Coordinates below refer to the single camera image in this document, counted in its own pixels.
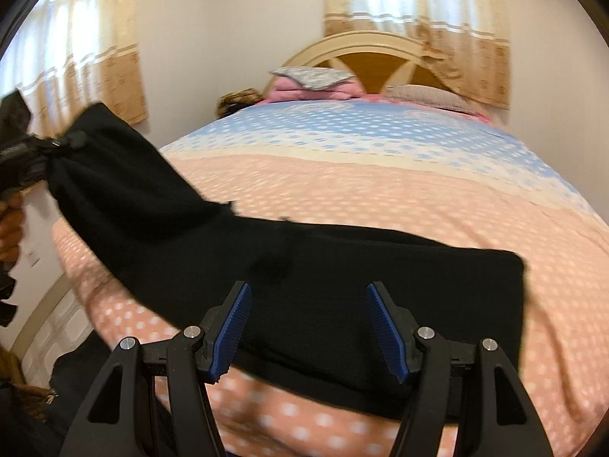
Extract beige side window curtain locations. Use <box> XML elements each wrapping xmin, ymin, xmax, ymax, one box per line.
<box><xmin>1</xmin><ymin>0</ymin><xmax>148</xmax><ymax>137</ymax></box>

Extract beige curtain behind bed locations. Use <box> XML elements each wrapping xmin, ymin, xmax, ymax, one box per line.
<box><xmin>324</xmin><ymin>0</ymin><xmax>511</xmax><ymax>109</ymax></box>

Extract polka dot bed cover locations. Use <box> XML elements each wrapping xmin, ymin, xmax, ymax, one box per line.
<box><xmin>53</xmin><ymin>100</ymin><xmax>608</xmax><ymax>456</ymax></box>

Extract grey patterned pillow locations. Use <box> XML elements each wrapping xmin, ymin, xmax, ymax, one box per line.
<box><xmin>271</xmin><ymin>66</ymin><xmax>356</xmax><ymax>91</ymax></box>

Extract cream wooden headboard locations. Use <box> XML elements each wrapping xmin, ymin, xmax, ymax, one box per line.
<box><xmin>285</xmin><ymin>31</ymin><xmax>461</xmax><ymax>94</ymax></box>

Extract black pants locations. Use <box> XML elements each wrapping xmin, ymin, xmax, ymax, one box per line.
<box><xmin>46</xmin><ymin>103</ymin><xmax>525</xmax><ymax>419</ymax></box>

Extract striped pillow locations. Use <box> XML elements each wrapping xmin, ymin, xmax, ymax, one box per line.
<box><xmin>384</xmin><ymin>84</ymin><xmax>476</xmax><ymax>115</ymax></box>

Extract person's left hand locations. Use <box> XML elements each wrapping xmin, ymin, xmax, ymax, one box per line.
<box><xmin>0</xmin><ymin>192</ymin><xmax>25</xmax><ymax>270</ymax></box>

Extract pink folded blanket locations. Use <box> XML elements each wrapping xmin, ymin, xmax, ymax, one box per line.
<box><xmin>266</xmin><ymin>77</ymin><xmax>365</xmax><ymax>102</ymax></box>

